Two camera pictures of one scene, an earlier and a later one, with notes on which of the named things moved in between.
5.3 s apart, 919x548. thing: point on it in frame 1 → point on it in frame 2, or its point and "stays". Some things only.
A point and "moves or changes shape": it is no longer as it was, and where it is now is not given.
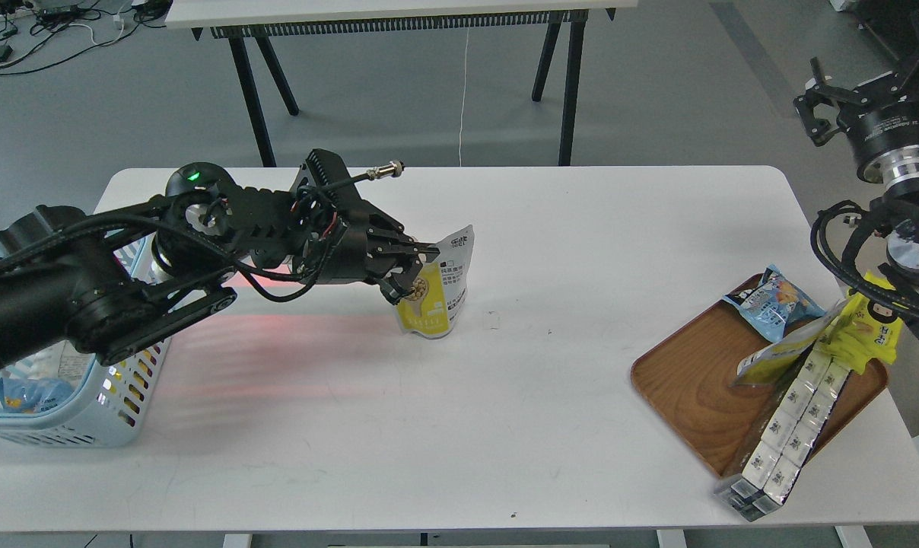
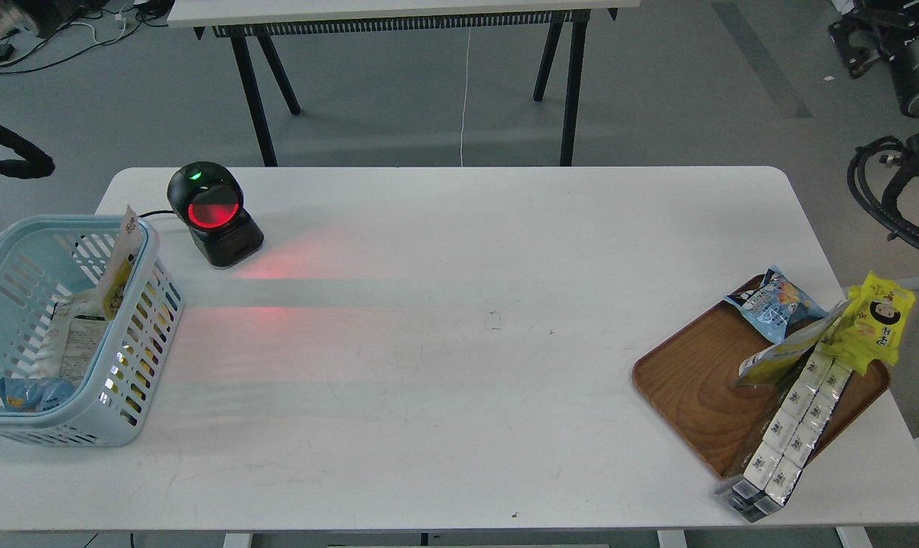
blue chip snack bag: [775, 304] stays
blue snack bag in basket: [33, 396] stays
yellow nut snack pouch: [436, 308] moves or changes shape
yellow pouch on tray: [776, 356] stays
